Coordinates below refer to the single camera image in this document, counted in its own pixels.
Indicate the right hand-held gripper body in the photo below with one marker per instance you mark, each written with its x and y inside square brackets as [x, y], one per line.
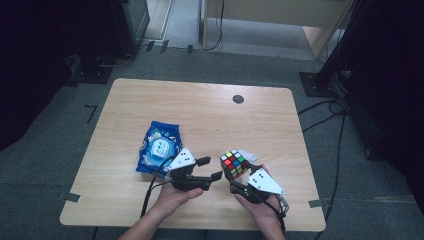
[260, 186]

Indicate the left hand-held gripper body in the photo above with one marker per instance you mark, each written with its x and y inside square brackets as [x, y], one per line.
[183, 173]

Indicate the white wet wipe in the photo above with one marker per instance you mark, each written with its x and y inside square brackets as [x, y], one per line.
[250, 156]

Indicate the multicoloured puzzle cube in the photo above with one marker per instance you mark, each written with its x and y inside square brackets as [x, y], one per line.
[234, 164]

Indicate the blue wet wipes packet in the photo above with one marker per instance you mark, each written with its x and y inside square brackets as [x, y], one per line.
[158, 146]

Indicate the person's right hand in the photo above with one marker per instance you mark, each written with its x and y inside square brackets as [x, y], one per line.
[265, 213]

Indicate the person's left hand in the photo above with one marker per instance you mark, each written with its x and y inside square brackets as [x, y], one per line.
[176, 200]

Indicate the grey tape strip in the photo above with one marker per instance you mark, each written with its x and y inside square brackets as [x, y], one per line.
[69, 197]
[318, 203]

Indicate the black round table grommet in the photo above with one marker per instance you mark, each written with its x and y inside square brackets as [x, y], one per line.
[238, 99]

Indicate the black cabinet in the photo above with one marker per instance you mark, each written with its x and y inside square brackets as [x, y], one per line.
[131, 23]

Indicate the light wooden furniture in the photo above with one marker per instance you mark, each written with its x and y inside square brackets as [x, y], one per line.
[280, 13]

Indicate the dark curtain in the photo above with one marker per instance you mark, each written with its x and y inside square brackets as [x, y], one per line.
[40, 50]
[393, 83]

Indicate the black stand base with post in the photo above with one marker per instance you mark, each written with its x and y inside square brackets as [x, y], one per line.
[321, 83]

